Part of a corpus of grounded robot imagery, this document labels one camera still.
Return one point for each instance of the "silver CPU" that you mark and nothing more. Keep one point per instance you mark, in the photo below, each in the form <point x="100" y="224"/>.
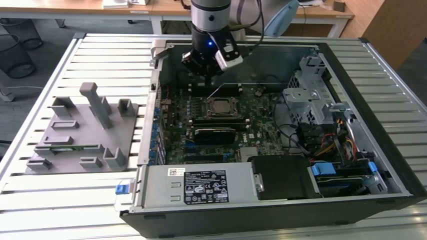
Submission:
<point x="223" y="106"/>

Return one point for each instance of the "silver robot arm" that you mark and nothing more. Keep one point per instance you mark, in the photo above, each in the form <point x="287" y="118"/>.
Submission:
<point x="209" y="12"/>

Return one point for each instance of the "CPU socket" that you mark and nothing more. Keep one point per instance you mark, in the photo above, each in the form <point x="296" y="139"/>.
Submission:
<point x="208" y="116"/>

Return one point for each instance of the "grey case latch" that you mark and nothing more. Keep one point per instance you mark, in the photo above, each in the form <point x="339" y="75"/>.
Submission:
<point x="157" y="48"/>

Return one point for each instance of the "black RAM slot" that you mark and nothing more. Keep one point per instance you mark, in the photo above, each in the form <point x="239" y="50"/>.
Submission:
<point x="197" y="85"/>
<point x="220" y="119"/>
<point x="197" y="89"/>
<point x="197" y="92"/>

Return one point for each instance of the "small white box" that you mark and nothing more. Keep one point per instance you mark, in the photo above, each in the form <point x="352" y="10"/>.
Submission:
<point x="137" y="2"/>

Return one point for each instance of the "coin battery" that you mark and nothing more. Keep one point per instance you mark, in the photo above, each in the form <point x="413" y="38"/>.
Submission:
<point x="257" y="93"/>

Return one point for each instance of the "green motherboard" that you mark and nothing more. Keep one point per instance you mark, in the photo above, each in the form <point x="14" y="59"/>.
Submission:
<point x="263" y="113"/>

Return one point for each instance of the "silver drive cage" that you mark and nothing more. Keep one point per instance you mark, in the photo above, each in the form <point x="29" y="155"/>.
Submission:
<point x="300" y="96"/>

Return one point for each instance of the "wooden desk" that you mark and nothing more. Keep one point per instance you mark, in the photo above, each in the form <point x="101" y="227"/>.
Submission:
<point x="320" y="12"/>
<point x="83" y="11"/>

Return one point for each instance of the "black graphics card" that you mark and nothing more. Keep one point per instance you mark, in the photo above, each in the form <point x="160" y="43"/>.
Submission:
<point x="213" y="137"/>

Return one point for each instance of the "black expansion slot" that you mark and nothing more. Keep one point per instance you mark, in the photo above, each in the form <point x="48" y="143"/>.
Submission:
<point x="203" y="150"/>
<point x="203" y="158"/>

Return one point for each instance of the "small brown box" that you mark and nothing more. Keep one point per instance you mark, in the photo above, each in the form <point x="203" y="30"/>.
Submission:
<point x="339" y="6"/>

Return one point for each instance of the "silver chipset heatsink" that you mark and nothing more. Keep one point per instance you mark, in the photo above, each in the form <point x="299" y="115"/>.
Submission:
<point x="249" y="153"/>

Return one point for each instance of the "black mesh waste basket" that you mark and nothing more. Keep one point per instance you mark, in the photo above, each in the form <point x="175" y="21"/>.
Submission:
<point x="16" y="62"/>
<point x="30" y="35"/>

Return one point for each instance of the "grey parts rack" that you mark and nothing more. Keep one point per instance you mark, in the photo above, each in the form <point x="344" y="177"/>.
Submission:
<point x="100" y="150"/>

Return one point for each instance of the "green RAM stick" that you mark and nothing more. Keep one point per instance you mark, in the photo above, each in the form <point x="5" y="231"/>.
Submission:
<point x="77" y="148"/>

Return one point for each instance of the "brown wooden cabinet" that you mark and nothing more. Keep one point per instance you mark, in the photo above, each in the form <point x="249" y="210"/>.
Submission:
<point x="393" y="30"/>

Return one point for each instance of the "silver power supply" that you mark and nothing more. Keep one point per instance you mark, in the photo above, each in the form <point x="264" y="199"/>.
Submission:
<point x="160" y="185"/>

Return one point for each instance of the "black plastic shroud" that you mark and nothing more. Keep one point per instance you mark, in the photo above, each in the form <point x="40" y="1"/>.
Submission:
<point x="283" y="177"/>

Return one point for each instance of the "blue disk carrier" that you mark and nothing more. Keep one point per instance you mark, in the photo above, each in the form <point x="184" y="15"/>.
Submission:
<point x="323" y="170"/>

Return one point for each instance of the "grey metal stand foot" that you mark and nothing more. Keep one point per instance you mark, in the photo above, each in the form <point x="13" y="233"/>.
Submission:
<point x="6" y="96"/>

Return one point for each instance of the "blue case latch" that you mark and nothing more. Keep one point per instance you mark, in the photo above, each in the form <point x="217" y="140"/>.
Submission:
<point x="120" y="190"/>

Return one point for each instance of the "black hard disk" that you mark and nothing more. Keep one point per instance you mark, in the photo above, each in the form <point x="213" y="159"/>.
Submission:
<point x="336" y="186"/>

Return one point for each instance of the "blue plastic drive tab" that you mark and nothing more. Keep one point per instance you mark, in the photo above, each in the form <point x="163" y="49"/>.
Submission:
<point x="372" y="167"/>

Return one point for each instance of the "black PC case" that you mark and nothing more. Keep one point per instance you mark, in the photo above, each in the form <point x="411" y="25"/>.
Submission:
<point x="233" y="222"/>

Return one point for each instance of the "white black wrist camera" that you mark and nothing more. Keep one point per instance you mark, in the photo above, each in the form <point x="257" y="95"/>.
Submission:
<point x="229" y="61"/>

